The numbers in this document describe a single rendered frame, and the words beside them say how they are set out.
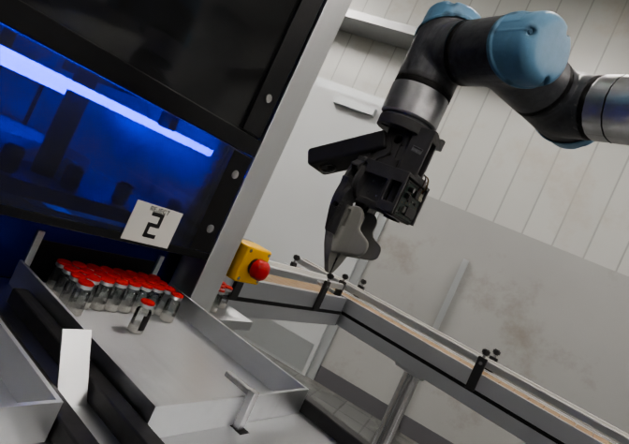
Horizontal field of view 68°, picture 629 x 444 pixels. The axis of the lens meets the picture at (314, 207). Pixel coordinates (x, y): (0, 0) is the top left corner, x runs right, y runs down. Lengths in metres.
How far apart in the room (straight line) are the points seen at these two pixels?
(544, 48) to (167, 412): 0.51
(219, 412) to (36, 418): 0.19
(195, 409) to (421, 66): 0.46
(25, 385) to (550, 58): 0.57
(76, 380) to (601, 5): 3.95
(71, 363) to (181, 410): 0.11
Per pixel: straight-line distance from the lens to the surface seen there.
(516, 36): 0.53
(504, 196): 3.56
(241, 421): 0.58
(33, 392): 0.49
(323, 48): 0.90
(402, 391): 1.49
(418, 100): 0.59
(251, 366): 0.74
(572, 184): 3.62
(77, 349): 0.52
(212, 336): 0.80
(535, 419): 1.37
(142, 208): 0.72
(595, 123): 0.60
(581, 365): 3.57
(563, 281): 3.53
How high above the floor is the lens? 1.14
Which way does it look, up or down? 1 degrees up
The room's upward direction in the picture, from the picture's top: 25 degrees clockwise
